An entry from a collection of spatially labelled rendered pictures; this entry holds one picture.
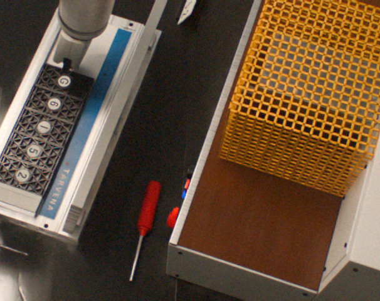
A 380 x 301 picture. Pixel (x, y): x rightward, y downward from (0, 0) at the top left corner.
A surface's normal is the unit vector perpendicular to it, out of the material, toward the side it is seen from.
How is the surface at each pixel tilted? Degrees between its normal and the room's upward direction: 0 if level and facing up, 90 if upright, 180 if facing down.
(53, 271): 0
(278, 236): 0
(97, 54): 0
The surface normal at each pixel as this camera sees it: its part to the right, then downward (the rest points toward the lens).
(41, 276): 0.05, -0.39
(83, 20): -0.15, 0.92
